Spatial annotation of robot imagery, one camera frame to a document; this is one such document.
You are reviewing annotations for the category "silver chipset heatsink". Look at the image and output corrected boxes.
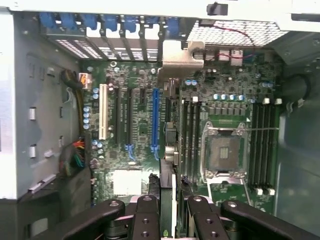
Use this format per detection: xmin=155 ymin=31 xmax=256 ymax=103
xmin=113 ymin=169 xmax=143 ymax=196

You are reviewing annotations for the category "CPU socket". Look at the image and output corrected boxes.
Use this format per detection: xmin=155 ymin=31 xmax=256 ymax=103
xmin=201 ymin=120 xmax=249 ymax=180

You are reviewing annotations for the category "black RAM slot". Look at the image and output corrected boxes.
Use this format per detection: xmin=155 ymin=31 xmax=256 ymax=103
xmin=258 ymin=98 xmax=266 ymax=196
xmin=264 ymin=97 xmax=272 ymax=196
xmin=182 ymin=99 xmax=189 ymax=181
xmin=251 ymin=98 xmax=259 ymax=191
xmin=271 ymin=98 xmax=283 ymax=196
xmin=194 ymin=96 xmax=202 ymax=181
xmin=188 ymin=98 xmax=196 ymax=181

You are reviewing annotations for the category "blue expansion slot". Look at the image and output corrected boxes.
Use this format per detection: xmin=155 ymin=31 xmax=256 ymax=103
xmin=150 ymin=87 xmax=161 ymax=161

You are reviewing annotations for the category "long black expansion slot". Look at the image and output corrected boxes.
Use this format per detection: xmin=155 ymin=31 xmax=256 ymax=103
xmin=114 ymin=86 xmax=123 ymax=145
xmin=125 ymin=88 xmax=136 ymax=161

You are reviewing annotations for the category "metal locking lever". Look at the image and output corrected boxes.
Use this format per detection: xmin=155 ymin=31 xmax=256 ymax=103
xmin=244 ymin=126 xmax=280 ymax=133

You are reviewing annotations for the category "black open PC case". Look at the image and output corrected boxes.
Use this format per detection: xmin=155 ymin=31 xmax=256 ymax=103
xmin=0 ymin=0 xmax=320 ymax=240

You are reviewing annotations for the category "black plastic shroud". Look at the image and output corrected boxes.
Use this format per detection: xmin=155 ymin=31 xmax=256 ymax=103
xmin=0 ymin=172 xmax=101 ymax=240

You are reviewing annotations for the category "white expansion slot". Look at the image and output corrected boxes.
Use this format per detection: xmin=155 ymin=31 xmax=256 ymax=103
xmin=98 ymin=83 xmax=109 ymax=141

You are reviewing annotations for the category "short black expansion slot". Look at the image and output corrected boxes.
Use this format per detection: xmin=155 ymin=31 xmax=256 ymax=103
xmin=139 ymin=88 xmax=148 ymax=106

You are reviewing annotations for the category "green motherboard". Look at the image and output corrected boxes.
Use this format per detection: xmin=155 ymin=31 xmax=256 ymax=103
xmin=79 ymin=59 xmax=283 ymax=216

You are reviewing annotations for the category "multicolour wire bundle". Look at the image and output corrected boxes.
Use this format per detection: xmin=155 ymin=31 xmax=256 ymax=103
xmin=59 ymin=139 xmax=88 ymax=177

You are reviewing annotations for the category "yellow black power wire bundle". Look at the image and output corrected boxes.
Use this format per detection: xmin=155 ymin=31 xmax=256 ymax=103
xmin=60 ymin=69 xmax=91 ymax=137

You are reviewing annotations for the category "thin red wire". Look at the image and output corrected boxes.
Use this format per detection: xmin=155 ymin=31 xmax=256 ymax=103
xmin=214 ymin=20 xmax=255 ymax=66

